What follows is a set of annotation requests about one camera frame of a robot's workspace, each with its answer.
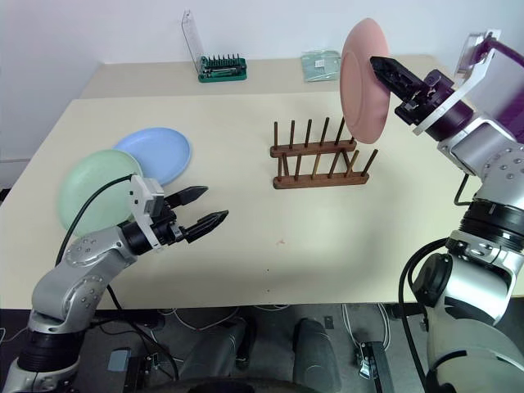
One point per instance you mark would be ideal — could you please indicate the green screwdriver bit set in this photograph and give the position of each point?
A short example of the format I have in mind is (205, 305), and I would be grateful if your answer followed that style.
(223, 75)

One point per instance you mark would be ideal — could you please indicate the green plate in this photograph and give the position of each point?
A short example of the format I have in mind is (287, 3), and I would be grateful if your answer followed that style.
(94, 184)

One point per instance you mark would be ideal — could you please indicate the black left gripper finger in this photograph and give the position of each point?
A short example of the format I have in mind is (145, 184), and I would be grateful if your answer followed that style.
(204, 224)
(190, 194)

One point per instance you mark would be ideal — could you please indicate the small blue-grey box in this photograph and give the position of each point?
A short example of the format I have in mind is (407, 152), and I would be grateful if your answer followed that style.
(119, 359)

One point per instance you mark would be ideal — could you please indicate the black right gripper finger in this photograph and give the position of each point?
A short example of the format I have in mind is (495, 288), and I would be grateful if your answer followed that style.
(399, 78)

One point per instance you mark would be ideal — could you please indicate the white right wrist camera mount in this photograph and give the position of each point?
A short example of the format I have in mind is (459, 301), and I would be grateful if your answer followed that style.
(458, 94)

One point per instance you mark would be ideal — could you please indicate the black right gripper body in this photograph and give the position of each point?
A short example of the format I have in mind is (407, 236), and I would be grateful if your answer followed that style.
(430, 102)

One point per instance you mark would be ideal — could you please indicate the pink plate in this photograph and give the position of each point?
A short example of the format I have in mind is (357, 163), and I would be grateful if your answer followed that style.
(360, 102)

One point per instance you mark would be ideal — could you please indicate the blue plate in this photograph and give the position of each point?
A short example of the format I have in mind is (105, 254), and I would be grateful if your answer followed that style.
(159, 151)

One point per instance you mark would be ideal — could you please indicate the black metal floor bracket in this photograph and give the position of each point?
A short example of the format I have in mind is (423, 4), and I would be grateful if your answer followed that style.
(378, 364)

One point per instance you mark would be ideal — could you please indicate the wooden dish rack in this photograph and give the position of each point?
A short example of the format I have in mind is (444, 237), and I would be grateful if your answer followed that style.
(319, 182)

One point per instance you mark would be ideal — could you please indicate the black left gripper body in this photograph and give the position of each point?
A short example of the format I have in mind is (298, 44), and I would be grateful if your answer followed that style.
(168, 229)

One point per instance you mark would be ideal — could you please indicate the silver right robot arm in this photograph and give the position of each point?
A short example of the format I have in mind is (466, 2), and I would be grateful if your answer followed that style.
(483, 147)

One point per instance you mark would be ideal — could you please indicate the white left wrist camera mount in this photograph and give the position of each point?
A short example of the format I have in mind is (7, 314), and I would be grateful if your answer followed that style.
(141, 196)

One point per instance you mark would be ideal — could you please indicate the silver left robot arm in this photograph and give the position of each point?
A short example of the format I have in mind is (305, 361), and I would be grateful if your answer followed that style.
(82, 254)

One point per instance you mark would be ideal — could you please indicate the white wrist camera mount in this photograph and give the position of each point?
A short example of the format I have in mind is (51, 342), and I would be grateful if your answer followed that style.
(141, 196)
(458, 94)

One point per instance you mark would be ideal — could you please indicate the dark rounded robot leg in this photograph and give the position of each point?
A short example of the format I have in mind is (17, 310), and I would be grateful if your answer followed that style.
(217, 348)
(317, 356)

